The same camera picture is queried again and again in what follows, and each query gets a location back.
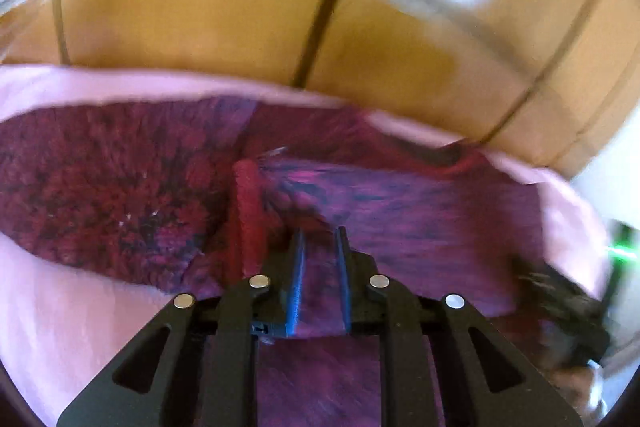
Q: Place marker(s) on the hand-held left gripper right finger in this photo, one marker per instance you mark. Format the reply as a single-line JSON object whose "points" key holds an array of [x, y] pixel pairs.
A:
{"points": [[343, 277]]}

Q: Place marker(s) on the pink bed sheet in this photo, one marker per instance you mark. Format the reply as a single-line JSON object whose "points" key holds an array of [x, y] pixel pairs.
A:
{"points": [[60, 337]]}

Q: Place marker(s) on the red floral patterned garment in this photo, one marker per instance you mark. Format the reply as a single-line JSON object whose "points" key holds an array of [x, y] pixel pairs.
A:
{"points": [[415, 227]]}

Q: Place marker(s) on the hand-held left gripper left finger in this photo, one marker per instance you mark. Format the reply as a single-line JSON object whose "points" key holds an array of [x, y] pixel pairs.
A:
{"points": [[296, 287]]}

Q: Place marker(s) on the person's right hand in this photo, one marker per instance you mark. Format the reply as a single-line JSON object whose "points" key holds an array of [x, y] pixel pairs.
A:
{"points": [[567, 382]]}

